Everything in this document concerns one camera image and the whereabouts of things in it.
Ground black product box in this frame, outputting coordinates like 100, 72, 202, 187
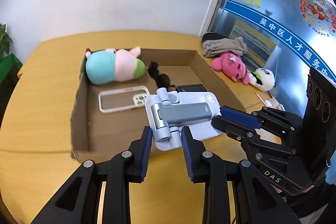
176, 84, 207, 92

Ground white folding phone stand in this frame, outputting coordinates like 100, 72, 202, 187
145, 88, 220, 151

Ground black sunglasses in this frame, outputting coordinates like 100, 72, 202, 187
147, 61, 177, 91

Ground white phone case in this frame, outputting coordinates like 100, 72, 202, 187
98, 86, 150, 114

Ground teal pink plush pig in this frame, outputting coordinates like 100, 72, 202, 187
85, 47, 146, 85

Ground person right hand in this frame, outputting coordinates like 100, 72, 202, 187
271, 185, 287, 197

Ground pink pen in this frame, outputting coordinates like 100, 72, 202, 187
255, 92, 272, 107

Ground white panda plush toy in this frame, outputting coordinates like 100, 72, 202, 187
249, 68, 276, 92

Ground pink plush toy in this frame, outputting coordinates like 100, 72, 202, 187
211, 52, 249, 85

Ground brown cardboard box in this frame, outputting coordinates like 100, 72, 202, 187
70, 49, 246, 162

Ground green covered side table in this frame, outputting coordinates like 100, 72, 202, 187
0, 53, 22, 118

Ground potted green plant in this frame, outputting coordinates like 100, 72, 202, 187
0, 24, 13, 57

